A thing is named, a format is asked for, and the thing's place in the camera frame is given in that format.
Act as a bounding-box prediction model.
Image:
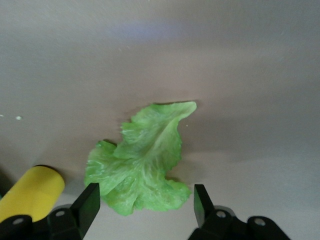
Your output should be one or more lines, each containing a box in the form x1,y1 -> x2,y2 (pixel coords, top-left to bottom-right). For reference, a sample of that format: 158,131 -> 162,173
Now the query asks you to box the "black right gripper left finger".
0,182 -> 101,240

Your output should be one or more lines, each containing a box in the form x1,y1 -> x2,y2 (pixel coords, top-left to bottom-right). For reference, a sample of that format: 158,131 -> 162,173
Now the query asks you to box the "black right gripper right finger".
187,184 -> 292,240

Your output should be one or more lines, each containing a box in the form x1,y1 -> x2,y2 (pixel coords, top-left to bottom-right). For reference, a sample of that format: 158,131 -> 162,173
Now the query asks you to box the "yellow squeeze bottle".
0,164 -> 66,223

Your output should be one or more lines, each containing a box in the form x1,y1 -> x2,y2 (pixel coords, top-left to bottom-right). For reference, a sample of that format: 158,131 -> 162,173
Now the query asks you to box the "green lettuce leaf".
84,100 -> 198,217

